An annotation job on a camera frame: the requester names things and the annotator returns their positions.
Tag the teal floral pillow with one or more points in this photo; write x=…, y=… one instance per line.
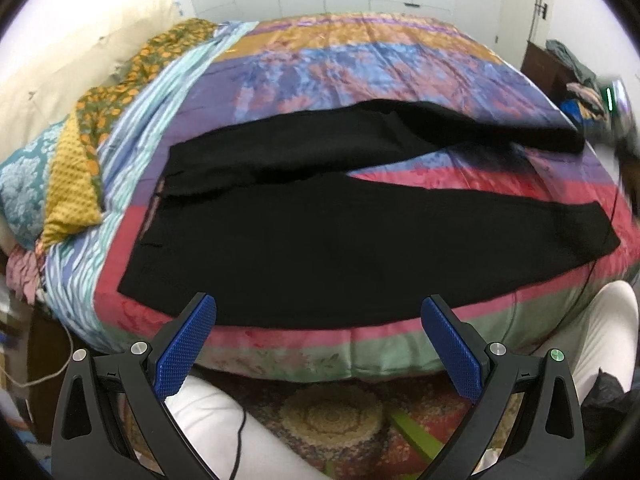
x=24, y=180

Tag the grey garment on nightstand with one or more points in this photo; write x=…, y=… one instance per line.
x=582, y=73

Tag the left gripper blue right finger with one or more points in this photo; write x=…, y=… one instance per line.
x=547, y=439

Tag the black pants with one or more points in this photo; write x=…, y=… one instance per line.
x=269, y=219

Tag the white trousers left leg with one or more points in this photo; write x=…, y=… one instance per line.
x=230, y=441

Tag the dark wooden nightstand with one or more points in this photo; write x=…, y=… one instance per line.
x=549, y=74

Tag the white trousers leg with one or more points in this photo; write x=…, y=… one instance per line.
x=230, y=441
x=603, y=338

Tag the blue white striped sheet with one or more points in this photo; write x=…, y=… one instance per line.
x=73, y=267

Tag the patterned floor rug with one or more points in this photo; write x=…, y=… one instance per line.
x=343, y=426

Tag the yellow floral blanket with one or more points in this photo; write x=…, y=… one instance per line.
x=74, y=198

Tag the basket with clothes pile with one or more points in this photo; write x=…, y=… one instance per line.
x=584, y=106

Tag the white bedroom door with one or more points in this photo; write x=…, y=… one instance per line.
x=521, y=22

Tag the cream padded headboard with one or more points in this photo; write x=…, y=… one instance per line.
x=43, y=92

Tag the white trousers right leg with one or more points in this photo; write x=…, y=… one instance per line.
x=603, y=338

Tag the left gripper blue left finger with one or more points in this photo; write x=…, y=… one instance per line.
x=88, y=441

